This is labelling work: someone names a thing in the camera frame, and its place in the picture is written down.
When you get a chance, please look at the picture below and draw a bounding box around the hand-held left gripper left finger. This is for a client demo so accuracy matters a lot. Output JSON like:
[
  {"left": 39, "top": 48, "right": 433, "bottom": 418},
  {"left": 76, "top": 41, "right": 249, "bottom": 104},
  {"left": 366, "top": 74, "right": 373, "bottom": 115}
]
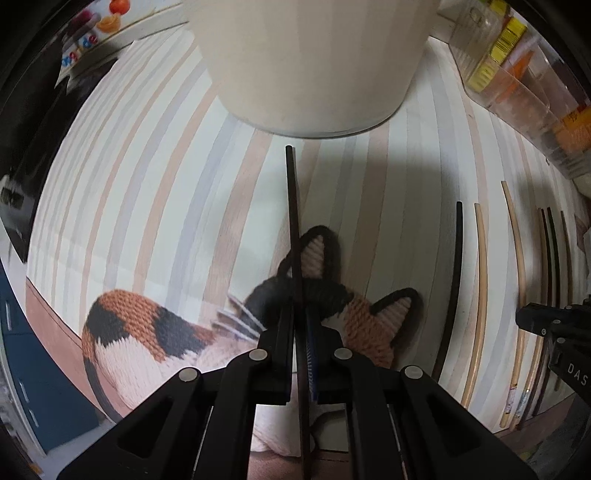
[{"left": 55, "top": 295, "right": 297, "bottom": 480}]

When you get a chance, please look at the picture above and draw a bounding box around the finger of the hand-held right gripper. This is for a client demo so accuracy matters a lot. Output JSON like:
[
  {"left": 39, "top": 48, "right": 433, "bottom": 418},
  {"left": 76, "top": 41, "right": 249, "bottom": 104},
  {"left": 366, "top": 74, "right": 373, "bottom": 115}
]
[{"left": 516, "top": 301, "right": 591, "bottom": 337}]

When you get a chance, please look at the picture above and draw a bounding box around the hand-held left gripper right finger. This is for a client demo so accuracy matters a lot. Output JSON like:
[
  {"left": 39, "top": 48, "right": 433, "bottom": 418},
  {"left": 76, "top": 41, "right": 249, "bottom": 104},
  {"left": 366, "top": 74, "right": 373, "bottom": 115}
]
[{"left": 305, "top": 307, "right": 539, "bottom": 480}]

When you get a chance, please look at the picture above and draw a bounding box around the bunch of mixed wooden chopsticks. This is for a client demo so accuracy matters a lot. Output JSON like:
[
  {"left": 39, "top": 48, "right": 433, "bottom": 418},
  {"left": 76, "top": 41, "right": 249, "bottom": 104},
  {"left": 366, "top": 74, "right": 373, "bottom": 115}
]
[{"left": 431, "top": 181, "right": 575, "bottom": 432}]

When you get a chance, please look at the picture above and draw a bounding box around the black chopstick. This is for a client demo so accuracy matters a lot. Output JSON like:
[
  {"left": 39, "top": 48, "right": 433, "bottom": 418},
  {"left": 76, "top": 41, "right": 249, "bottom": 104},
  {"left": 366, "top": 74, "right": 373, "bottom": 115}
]
[{"left": 285, "top": 145, "right": 315, "bottom": 480}]

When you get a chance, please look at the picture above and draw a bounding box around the cream ribbed utensil holder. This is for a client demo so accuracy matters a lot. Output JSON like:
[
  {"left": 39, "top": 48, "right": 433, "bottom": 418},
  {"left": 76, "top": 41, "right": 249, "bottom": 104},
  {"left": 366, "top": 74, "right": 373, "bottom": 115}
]
[{"left": 182, "top": 0, "right": 439, "bottom": 138}]

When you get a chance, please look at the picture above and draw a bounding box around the white orange seasoning packet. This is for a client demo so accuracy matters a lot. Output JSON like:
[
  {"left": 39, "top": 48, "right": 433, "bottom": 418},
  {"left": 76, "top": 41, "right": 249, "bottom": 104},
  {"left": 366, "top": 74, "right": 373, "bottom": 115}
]
[{"left": 554, "top": 104, "right": 591, "bottom": 158}]

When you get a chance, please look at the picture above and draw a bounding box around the clear plastic seasoning container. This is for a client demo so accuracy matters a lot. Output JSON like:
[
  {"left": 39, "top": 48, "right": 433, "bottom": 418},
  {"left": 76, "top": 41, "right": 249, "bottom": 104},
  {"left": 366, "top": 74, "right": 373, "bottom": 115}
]
[{"left": 443, "top": 0, "right": 591, "bottom": 181}]

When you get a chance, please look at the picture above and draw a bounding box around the yellow seasoning box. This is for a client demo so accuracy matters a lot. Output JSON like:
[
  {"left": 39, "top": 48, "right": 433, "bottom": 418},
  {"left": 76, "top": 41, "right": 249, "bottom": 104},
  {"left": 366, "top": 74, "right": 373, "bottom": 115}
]
[{"left": 465, "top": 0, "right": 528, "bottom": 93}]

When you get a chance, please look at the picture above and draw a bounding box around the colourful fruit wall sticker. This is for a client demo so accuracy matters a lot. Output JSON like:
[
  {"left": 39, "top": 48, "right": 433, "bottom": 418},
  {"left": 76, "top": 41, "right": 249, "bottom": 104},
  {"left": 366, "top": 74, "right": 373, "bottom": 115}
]
[{"left": 55, "top": 0, "right": 136, "bottom": 75}]

